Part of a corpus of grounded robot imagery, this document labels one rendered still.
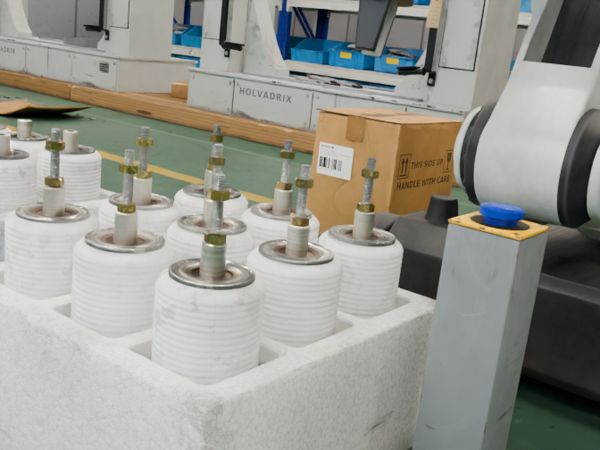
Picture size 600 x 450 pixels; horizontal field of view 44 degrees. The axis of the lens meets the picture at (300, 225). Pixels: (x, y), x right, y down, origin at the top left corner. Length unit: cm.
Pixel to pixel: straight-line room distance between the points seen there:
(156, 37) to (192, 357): 362
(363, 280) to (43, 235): 33
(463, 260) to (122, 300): 31
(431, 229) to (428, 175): 70
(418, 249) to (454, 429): 42
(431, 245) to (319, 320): 41
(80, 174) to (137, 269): 50
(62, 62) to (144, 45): 54
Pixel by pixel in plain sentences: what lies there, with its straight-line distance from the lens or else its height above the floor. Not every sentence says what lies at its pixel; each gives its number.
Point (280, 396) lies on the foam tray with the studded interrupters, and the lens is 65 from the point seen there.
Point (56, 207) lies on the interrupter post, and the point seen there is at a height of 26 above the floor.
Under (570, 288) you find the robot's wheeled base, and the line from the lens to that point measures 103.
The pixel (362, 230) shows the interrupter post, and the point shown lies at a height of 26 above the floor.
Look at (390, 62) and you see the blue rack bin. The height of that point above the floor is 35.
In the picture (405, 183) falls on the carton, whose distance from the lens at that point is 173.
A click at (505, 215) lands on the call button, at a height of 33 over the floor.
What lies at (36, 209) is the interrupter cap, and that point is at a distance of 83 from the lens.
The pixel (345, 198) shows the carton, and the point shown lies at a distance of 175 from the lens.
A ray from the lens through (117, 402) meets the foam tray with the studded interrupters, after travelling 66.
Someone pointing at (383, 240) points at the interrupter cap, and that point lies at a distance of 82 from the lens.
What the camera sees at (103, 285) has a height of 22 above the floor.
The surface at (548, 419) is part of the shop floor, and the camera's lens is 108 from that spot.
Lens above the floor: 46
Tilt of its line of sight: 14 degrees down
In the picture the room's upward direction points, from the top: 6 degrees clockwise
